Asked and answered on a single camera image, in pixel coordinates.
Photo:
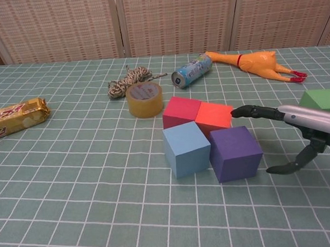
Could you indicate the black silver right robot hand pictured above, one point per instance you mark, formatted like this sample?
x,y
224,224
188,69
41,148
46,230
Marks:
x,y
307,117

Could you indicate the green foam block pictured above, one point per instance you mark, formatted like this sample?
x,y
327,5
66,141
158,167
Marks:
x,y
323,98

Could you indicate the purple foam block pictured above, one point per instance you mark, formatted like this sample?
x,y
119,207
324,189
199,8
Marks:
x,y
235,155

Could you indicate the orange foam block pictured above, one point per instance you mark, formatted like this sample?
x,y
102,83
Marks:
x,y
215,116

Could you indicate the yellow rubber chicken toy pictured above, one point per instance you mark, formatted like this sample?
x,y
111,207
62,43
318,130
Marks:
x,y
259,63

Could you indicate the blue drink can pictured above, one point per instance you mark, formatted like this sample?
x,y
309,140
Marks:
x,y
192,71

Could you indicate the light blue foam block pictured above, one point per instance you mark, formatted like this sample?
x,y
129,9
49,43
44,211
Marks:
x,y
187,150

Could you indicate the pink foam block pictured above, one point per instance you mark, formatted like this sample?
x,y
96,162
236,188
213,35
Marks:
x,y
179,110

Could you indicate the clear packing tape roll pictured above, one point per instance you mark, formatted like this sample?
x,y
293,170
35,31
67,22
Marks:
x,y
144,102

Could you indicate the green checked tablecloth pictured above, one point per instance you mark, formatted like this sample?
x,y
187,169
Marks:
x,y
101,189

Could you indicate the gold snack pack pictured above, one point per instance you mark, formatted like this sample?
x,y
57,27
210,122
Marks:
x,y
10,120

